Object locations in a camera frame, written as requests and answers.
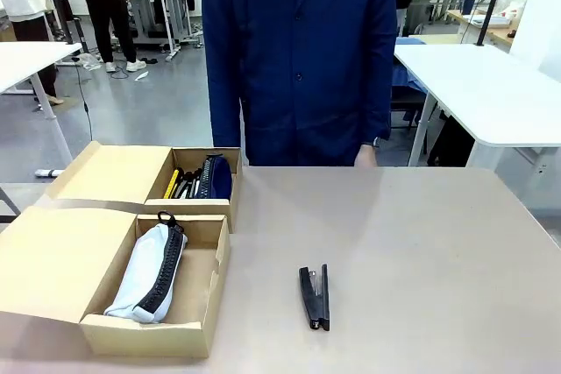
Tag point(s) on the person's left hand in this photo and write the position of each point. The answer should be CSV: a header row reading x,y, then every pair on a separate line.
x,y
366,157

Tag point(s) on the navy Campus pencil case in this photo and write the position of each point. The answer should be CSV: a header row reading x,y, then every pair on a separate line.
x,y
217,179

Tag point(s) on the slim black stapler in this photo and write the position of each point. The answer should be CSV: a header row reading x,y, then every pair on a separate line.
x,y
315,304

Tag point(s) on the yellow utility knife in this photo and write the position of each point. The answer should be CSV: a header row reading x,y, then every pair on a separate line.
x,y
172,183

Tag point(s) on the white pencil case black zipper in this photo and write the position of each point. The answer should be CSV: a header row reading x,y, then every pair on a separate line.
x,y
144,273

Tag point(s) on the brown cardboard box with lid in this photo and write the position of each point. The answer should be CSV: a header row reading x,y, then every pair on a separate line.
x,y
109,172
57,260

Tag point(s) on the blue cloth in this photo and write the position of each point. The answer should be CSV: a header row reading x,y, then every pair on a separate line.
x,y
405,78

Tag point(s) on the person in blue coat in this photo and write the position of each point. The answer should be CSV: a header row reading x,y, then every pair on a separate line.
x,y
298,63

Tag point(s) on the large white table rounded corner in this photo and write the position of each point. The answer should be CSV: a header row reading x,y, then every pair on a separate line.
x,y
482,93

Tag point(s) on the wooden table with clutter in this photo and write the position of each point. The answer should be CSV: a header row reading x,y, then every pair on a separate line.
x,y
486,26

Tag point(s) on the dark cup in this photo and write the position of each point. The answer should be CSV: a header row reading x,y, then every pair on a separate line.
x,y
468,6

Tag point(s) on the black tripod pole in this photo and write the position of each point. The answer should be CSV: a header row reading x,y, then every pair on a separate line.
x,y
491,2

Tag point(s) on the white paper scrap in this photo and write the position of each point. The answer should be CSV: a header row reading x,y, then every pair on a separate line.
x,y
141,76

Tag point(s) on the grey desk with brown top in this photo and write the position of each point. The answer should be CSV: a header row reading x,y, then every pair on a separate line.
x,y
158,6

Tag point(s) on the clear plastic bag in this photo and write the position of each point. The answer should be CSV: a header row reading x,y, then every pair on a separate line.
x,y
90,61

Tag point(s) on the person dressed in black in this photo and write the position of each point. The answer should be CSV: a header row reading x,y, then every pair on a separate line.
x,y
105,6

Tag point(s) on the white table with white legs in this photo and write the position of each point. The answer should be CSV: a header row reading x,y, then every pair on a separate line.
x,y
30,61

